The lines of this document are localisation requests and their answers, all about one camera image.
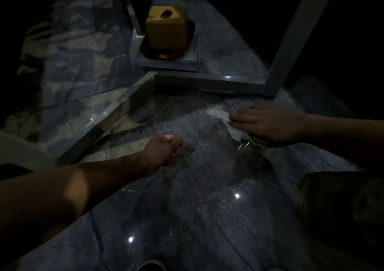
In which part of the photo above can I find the person's right hand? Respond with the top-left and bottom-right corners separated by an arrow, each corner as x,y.
228,104 -> 310,149

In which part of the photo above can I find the person's left hand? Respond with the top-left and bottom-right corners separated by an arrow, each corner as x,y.
136,134 -> 189,179

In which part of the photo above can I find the white tissue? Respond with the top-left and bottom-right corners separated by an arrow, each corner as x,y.
205,105 -> 254,142

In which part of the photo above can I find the person's left forearm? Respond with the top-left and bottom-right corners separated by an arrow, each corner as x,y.
0,153 -> 150,262

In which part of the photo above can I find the person's left shoe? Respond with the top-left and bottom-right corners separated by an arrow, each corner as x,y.
136,259 -> 168,271

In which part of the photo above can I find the grey metal table frame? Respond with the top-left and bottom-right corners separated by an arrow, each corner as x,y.
0,0 -> 341,172

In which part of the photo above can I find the golden pedestal block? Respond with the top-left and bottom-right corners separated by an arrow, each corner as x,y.
139,5 -> 196,61

